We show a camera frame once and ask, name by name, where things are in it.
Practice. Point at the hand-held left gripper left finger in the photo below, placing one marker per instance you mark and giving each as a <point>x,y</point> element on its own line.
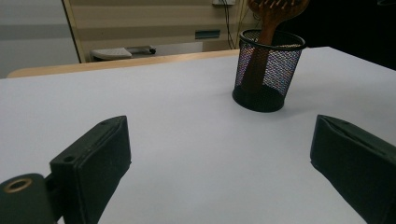
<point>93,165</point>

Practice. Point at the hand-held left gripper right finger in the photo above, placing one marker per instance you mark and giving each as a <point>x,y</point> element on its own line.
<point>355,158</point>

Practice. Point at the black mesh pen holder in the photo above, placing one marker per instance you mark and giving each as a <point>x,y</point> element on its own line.
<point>280,74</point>

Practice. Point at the wooden hairbrush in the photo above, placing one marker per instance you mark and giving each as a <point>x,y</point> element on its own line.
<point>269,26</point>

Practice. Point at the grey chair base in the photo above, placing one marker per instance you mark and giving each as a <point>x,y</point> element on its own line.
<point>112,53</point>

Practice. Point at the black curtain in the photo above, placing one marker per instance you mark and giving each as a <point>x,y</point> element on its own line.
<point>348,28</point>

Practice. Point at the beige cabinet with drawers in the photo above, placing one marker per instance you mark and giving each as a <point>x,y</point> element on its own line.
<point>140,25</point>

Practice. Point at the white power outlet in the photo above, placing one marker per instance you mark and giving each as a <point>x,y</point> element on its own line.
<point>224,2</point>

